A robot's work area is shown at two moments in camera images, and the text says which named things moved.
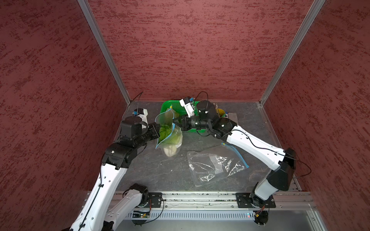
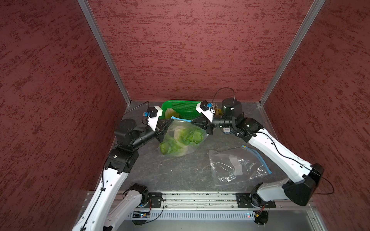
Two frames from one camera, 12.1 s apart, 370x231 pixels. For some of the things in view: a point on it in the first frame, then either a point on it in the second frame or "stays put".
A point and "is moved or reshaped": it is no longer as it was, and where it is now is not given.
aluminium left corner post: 91,20 stays put
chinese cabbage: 165,106 → 169,112
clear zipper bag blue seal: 171,133 is moved or reshaped
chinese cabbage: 165,131 is moved or reshaped
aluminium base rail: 227,201 stays put
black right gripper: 185,124 → 207,124
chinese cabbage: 170,146 is moved or reshaped
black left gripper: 154,128 stays put
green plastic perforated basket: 177,106 stays put
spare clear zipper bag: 214,164 → 236,165
